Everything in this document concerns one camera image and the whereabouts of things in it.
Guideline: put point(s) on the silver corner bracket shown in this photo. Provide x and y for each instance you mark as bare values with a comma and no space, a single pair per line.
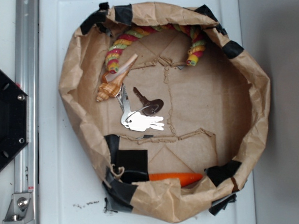
20,210

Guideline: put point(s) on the brown paper bag bin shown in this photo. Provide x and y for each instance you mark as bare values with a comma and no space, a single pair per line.
216,105

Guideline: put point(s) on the aluminium extrusion rail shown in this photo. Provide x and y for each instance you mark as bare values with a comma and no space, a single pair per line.
27,77

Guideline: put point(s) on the orange brown conch shell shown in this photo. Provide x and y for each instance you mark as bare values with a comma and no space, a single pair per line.
111,83

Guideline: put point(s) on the black hexagonal base plate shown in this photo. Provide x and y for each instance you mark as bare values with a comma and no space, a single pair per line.
13,120

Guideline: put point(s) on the dark brown key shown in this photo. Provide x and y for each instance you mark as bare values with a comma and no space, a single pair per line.
151,107

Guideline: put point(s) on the orange toy carrot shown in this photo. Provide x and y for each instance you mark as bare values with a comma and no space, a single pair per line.
185,179

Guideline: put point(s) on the silver key bunch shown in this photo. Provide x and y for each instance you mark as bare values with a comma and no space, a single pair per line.
137,120

